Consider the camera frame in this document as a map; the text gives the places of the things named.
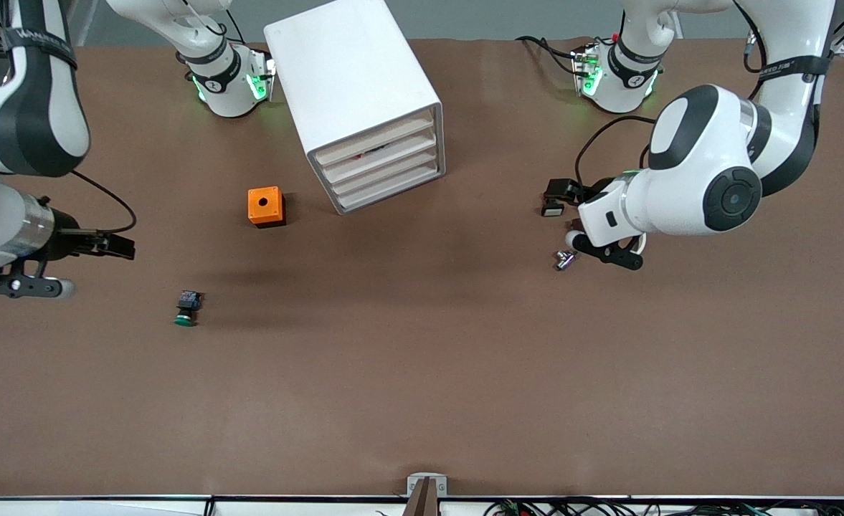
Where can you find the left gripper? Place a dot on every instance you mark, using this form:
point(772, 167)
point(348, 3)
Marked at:
point(588, 192)

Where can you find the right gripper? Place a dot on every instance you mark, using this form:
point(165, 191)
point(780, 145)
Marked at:
point(70, 241)

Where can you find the green push button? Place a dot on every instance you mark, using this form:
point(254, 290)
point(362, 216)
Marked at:
point(187, 301)

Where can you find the white plastic drawer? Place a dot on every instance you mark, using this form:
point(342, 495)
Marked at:
point(378, 156)
point(386, 188)
point(375, 140)
point(382, 172)

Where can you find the left arm base connector plate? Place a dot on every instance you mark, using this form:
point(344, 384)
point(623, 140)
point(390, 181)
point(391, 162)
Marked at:
point(586, 72)

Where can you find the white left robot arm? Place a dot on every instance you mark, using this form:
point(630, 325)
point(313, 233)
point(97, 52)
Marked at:
point(708, 143)

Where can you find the right arm base connector plate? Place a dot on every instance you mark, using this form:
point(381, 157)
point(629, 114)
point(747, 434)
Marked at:
point(262, 75)

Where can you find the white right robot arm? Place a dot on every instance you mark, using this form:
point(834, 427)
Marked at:
point(34, 86)

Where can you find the white-capped black push button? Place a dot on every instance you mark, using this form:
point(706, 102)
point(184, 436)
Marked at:
point(552, 209)

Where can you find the orange button box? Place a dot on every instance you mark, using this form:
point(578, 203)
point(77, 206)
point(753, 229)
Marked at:
point(271, 212)

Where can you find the white drawer cabinet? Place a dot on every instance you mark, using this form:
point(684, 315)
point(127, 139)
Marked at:
point(350, 64)

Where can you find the silver metal fitting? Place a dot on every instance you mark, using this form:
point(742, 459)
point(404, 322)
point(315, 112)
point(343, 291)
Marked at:
point(563, 262)

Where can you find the brown table mat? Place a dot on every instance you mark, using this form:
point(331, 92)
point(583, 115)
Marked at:
point(422, 373)

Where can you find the white table edge rail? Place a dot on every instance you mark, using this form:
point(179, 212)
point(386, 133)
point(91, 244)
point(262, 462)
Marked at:
point(106, 507)

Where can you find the grey metal bracket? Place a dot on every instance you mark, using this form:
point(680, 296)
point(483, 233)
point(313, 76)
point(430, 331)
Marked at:
point(427, 479)

